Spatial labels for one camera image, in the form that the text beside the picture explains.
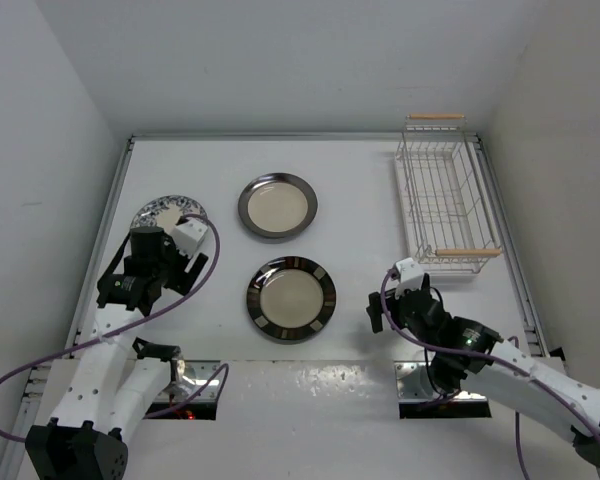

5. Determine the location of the blue floral plate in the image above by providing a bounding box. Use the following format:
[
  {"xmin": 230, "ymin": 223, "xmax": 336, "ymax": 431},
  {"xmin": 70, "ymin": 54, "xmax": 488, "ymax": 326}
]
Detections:
[{"xmin": 130, "ymin": 195, "xmax": 207, "ymax": 233}]

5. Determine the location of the white wire dish rack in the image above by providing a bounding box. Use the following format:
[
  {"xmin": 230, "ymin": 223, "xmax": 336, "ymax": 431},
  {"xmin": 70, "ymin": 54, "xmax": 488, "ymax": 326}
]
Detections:
[{"xmin": 394, "ymin": 113, "xmax": 502, "ymax": 277}]

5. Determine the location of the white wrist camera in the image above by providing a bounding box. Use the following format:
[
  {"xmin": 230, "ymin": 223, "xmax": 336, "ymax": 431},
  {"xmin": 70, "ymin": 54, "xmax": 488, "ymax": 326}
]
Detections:
[
  {"xmin": 170, "ymin": 217, "xmax": 208, "ymax": 257},
  {"xmin": 394, "ymin": 257, "xmax": 425, "ymax": 297}
]

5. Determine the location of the metal base plate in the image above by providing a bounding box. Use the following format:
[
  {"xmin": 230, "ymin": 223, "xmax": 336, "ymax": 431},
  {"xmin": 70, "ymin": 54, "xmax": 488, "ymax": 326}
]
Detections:
[
  {"xmin": 154, "ymin": 360, "xmax": 225, "ymax": 404},
  {"xmin": 394, "ymin": 361, "xmax": 486, "ymax": 404}
]

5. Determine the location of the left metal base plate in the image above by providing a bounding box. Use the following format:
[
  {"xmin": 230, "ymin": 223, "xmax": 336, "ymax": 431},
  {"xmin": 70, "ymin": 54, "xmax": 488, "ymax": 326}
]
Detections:
[{"xmin": 154, "ymin": 360, "xmax": 225, "ymax": 404}]

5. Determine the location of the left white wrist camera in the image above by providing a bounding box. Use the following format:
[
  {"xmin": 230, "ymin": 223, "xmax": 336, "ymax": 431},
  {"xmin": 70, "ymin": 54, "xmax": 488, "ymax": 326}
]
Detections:
[{"xmin": 170, "ymin": 217, "xmax": 208, "ymax": 257}]

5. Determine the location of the black checkered rim plate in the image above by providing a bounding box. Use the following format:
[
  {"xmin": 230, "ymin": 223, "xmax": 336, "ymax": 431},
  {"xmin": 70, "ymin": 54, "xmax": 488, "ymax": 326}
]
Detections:
[{"xmin": 245, "ymin": 256, "xmax": 337, "ymax": 343}]

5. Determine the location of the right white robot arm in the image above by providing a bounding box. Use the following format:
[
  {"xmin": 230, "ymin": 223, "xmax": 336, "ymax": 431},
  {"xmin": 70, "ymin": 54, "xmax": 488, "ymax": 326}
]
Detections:
[{"xmin": 366, "ymin": 285, "xmax": 600, "ymax": 470}]

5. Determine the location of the dark rimmed cream plate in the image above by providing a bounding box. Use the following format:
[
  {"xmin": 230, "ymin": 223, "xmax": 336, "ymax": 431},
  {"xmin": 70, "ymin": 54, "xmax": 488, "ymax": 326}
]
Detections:
[{"xmin": 237, "ymin": 172, "xmax": 319, "ymax": 241}]

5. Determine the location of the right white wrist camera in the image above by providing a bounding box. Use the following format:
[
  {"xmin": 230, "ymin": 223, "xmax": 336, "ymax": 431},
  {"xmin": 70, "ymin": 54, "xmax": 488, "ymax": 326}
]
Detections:
[{"xmin": 394, "ymin": 257, "xmax": 425, "ymax": 297}]

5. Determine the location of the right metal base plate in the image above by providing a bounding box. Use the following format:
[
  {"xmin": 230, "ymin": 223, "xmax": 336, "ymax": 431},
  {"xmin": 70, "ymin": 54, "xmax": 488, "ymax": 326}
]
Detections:
[{"xmin": 394, "ymin": 361, "xmax": 486, "ymax": 404}]

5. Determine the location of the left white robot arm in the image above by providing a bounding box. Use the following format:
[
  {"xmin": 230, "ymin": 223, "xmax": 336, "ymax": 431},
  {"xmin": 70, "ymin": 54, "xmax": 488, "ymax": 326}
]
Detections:
[{"xmin": 25, "ymin": 215, "xmax": 217, "ymax": 479}]

